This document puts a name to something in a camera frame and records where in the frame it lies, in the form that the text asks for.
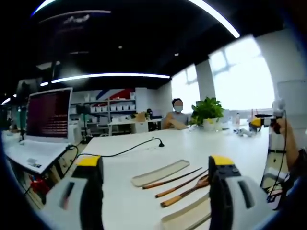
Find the beige cutlery case base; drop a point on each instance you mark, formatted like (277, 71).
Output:
(189, 213)

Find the green potted plant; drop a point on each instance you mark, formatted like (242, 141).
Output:
(208, 110)

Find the curved ceiling light strip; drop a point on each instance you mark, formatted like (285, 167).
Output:
(220, 18)

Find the white bottle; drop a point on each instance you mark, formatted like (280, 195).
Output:
(238, 118)

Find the white framed monitor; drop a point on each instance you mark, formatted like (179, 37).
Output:
(48, 115)

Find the white side desk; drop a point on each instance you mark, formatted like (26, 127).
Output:
(36, 153)

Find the beige cutlery case lid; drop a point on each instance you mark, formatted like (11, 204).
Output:
(159, 173)

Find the straight ceiling light strip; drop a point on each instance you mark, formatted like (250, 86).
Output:
(110, 76)

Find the black tripod stand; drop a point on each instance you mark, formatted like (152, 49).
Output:
(84, 122)

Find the shelf with white boxes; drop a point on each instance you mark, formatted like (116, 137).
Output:
(108, 105)

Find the black frame chair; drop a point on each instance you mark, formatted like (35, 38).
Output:
(273, 172)

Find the wooden chopstick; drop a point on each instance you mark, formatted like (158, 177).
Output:
(172, 178)
(178, 185)

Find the wooden spoon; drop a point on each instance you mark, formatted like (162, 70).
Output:
(187, 192)

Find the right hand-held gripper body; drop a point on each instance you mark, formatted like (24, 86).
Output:
(278, 107)

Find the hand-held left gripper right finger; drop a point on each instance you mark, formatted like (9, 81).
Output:
(225, 196)

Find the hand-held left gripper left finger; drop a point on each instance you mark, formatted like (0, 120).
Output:
(87, 191)

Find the black microphone stand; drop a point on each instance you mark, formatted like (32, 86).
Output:
(22, 122)

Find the red object under desk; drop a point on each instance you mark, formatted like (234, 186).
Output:
(38, 184)

